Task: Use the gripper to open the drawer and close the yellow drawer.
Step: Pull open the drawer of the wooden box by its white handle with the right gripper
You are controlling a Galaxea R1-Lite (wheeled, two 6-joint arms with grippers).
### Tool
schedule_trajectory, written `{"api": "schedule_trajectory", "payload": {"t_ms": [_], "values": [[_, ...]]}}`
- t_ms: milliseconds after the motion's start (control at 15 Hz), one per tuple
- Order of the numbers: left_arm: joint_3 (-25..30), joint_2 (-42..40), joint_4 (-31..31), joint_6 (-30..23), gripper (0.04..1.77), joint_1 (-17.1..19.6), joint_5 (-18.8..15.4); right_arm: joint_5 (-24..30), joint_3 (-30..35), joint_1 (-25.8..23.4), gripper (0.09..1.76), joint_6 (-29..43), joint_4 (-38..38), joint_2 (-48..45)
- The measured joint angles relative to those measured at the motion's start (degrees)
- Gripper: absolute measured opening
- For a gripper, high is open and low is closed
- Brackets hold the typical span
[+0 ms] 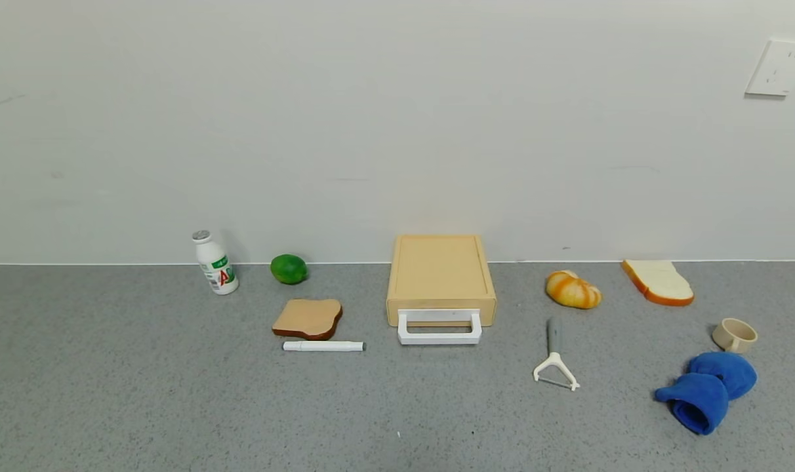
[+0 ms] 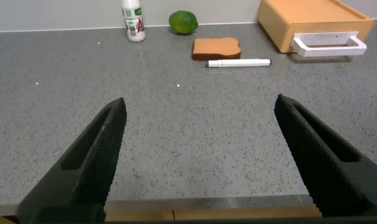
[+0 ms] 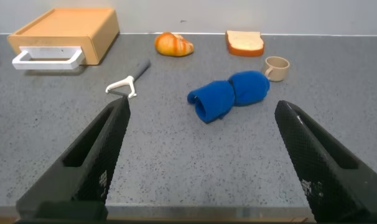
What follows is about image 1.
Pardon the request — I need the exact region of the brown toast slice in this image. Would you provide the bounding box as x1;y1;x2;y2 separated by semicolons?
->
272;298;344;342

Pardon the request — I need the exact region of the white peeler with grey handle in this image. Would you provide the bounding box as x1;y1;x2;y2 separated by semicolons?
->
533;318;581;392

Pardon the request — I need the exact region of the white milk bottle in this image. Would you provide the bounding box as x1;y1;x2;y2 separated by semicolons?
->
192;229;239;296

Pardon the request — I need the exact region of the yellow drawer with white handle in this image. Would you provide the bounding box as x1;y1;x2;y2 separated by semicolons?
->
387;298;497;345

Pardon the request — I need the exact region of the green lime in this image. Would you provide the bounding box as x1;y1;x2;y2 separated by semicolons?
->
270;254;309;285

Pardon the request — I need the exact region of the yellow drawer case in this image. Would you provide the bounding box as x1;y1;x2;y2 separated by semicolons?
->
386;234;497;312

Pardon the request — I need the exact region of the white wall socket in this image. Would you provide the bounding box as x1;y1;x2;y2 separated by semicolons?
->
744;37;795;98

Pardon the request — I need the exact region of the white bread slice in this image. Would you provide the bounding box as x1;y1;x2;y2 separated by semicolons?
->
621;259;695;307

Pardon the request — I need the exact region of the orange striped bread roll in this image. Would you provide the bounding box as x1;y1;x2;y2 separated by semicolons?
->
545;269;602;310

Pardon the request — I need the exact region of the white marker pen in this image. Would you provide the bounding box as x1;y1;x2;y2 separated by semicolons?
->
283;340;367;353

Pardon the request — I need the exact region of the blue towel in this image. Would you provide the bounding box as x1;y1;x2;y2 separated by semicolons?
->
655;351;758;436

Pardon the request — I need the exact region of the beige cup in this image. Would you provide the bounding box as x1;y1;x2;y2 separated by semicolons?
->
712;318;759;353

